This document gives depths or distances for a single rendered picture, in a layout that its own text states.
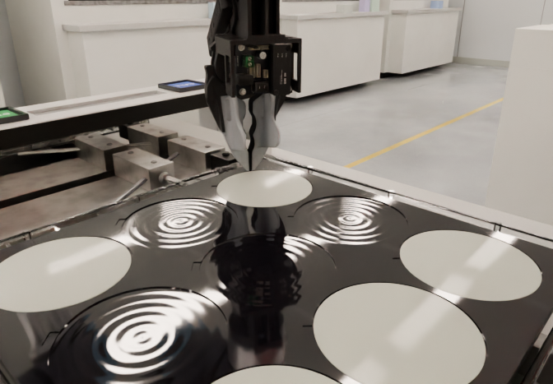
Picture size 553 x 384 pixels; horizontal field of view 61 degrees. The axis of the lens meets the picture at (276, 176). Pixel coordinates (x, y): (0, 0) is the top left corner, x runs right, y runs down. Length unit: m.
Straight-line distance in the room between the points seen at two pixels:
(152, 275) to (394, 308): 0.17
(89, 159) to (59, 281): 0.26
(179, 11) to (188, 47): 0.36
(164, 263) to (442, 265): 0.21
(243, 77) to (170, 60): 3.41
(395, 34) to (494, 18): 2.28
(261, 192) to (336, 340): 0.23
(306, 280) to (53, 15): 3.40
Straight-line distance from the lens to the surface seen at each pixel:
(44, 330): 0.33
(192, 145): 0.62
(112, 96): 0.68
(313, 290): 0.33
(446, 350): 0.30
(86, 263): 0.39
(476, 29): 8.69
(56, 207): 0.55
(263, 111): 0.52
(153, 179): 0.55
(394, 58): 6.79
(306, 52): 5.00
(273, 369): 0.27
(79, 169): 0.61
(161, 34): 3.80
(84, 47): 3.50
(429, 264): 0.38
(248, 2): 0.44
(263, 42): 0.45
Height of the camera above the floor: 1.09
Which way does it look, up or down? 21 degrees down
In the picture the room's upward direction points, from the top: straight up
